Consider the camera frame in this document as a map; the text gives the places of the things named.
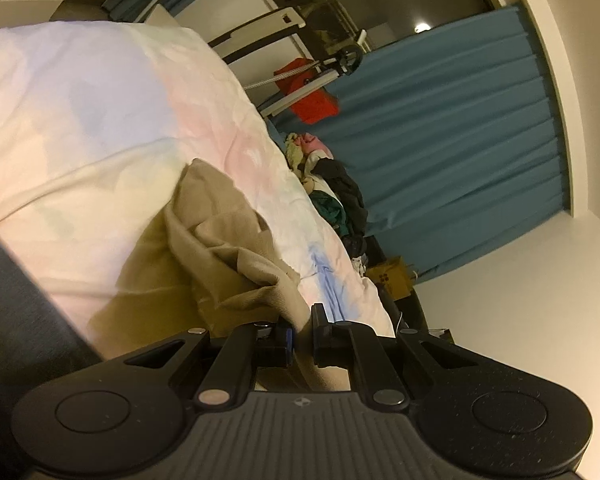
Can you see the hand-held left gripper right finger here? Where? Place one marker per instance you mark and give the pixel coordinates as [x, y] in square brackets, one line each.
[317, 334]

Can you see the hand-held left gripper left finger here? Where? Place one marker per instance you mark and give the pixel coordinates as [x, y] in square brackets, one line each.
[289, 344]

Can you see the tan printed t-shirt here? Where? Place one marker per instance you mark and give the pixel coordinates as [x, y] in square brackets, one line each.
[215, 260]

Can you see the cardboard box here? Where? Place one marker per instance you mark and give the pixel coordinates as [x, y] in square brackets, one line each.
[392, 277]

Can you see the dark crumpled cloth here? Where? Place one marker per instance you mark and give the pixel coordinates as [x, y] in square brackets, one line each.
[355, 247]

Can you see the green garment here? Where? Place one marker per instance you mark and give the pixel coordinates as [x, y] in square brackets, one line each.
[330, 212]

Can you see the black jacket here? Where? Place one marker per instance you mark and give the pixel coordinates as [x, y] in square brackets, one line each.
[345, 185]

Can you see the pale yellow cloth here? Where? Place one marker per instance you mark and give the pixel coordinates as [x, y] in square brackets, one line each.
[294, 152]

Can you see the pink cloth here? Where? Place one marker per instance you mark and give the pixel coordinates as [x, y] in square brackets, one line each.
[314, 144]

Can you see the red cloth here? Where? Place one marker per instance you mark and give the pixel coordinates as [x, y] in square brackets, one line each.
[310, 95]

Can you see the wide blue curtain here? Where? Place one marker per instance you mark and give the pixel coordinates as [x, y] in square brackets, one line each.
[455, 135]

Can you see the pastel tie-dye blanket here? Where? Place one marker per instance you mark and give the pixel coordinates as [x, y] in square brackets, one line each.
[105, 110]

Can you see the white folded treadmill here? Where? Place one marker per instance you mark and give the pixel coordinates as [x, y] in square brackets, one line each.
[260, 30]

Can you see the dark window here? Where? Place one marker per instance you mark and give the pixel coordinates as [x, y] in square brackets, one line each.
[380, 0]

